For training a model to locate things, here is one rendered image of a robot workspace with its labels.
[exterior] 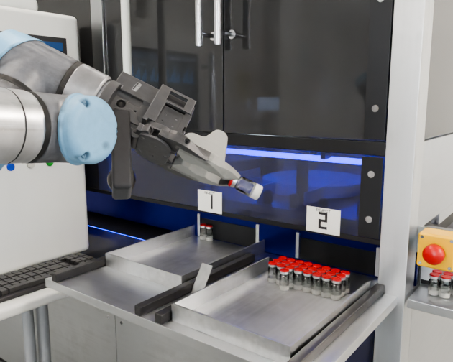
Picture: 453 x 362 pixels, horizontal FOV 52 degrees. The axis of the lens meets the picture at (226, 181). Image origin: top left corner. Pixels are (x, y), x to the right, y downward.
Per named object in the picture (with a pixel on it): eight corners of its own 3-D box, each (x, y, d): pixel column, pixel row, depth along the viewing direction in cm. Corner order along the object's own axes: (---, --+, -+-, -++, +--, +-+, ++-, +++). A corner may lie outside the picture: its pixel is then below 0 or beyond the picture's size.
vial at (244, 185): (254, 202, 66) (227, 189, 66) (259, 189, 67) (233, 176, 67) (259, 197, 64) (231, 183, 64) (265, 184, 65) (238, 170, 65)
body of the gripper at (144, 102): (201, 102, 64) (121, 61, 63) (175, 151, 60) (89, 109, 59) (190, 128, 71) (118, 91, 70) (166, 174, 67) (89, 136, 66)
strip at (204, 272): (202, 287, 106) (202, 262, 105) (213, 290, 104) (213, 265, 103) (158, 309, 94) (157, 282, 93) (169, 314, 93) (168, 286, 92)
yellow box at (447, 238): (425, 256, 103) (427, 224, 101) (461, 263, 98) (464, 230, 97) (415, 266, 97) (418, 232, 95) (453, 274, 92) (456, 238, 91)
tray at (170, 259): (193, 235, 146) (193, 224, 145) (264, 251, 130) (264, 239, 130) (106, 266, 119) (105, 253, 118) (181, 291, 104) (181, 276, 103)
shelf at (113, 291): (182, 238, 149) (182, 233, 149) (408, 293, 107) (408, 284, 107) (45, 286, 111) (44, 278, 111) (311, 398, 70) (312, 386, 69)
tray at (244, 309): (267, 270, 116) (267, 256, 116) (369, 296, 101) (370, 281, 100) (171, 320, 90) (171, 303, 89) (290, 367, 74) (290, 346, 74)
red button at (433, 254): (425, 258, 96) (426, 240, 96) (446, 263, 94) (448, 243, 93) (420, 263, 93) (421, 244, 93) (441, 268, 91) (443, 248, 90)
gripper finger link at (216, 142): (256, 141, 64) (194, 113, 64) (240, 176, 61) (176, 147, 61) (250, 151, 67) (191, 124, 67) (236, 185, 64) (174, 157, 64)
